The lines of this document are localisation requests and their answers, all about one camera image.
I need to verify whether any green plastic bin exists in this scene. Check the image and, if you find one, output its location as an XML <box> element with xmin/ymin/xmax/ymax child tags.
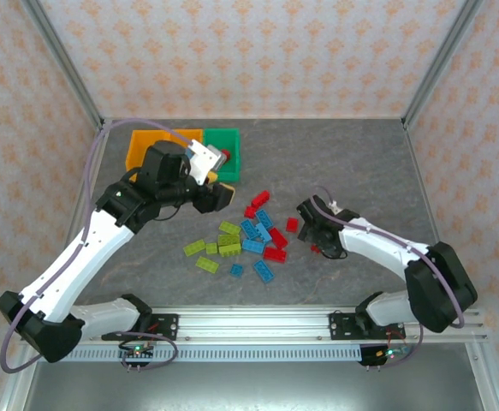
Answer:
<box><xmin>201</xmin><ymin>127</ymin><xmax>242</xmax><ymax>184</ymax></box>

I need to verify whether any grey metal shelf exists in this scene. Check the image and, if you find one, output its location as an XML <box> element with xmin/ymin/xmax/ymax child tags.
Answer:
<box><xmin>17</xmin><ymin>361</ymin><xmax>490</xmax><ymax>411</ymax></box>

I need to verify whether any aluminium frame bar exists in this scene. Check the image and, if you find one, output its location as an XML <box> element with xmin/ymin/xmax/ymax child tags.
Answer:
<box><xmin>103</xmin><ymin>113</ymin><xmax>407</xmax><ymax>122</ymax></box>
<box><xmin>0</xmin><ymin>354</ymin><xmax>40</xmax><ymax>411</ymax></box>
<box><xmin>62</xmin><ymin>119</ymin><xmax>114</xmax><ymax>243</ymax></box>
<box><xmin>466</xmin><ymin>342</ymin><xmax>499</xmax><ymax>411</ymax></box>
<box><xmin>402</xmin><ymin>119</ymin><xmax>442</xmax><ymax>247</ymax></box>

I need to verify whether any slotted grey cable duct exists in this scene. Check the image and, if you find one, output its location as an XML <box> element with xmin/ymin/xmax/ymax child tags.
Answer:
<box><xmin>67</xmin><ymin>345</ymin><xmax>364</xmax><ymax>363</ymax></box>

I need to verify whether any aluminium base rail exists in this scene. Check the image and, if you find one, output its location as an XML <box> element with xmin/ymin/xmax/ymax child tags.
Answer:
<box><xmin>20</xmin><ymin>304</ymin><xmax>488</xmax><ymax>343</ymax></box>

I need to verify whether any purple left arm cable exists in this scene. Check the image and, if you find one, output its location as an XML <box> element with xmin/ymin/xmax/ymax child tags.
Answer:
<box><xmin>0</xmin><ymin>117</ymin><xmax>194</xmax><ymax>373</ymax></box>

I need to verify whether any aluminium corner post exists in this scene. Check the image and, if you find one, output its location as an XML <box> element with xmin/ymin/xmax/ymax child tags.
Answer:
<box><xmin>20</xmin><ymin>0</ymin><xmax>107</xmax><ymax>129</ymax></box>
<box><xmin>402</xmin><ymin>0</ymin><xmax>488</xmax><ymax>129</ymax></box>

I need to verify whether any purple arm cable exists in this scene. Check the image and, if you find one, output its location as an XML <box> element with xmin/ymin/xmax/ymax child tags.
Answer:
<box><xmin>315</xmin><ymin>185</ymin><xmax>466</xmax><ymax>370</ymax></box>
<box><xmin>0</xmin><ymin>117</ymin><xmax>194</xmax><ymax>373</ymax></box>

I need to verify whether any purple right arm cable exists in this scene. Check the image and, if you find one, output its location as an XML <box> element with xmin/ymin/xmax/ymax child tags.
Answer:
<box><xmin>315</xmin><ymin>185</ymin><xmax>466</xmax><ymax>370</ymax></box>

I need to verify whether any small controller circuit board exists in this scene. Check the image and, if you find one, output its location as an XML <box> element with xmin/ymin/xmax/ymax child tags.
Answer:
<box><xmin>375</xmin><ymin>342</ymin><xmax>409</xmax><ymax>361</ymax></box>
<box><xmin>118</xmin><ymin>341</ymin><xmax>155</xmax><ymax>361</ymax></box>

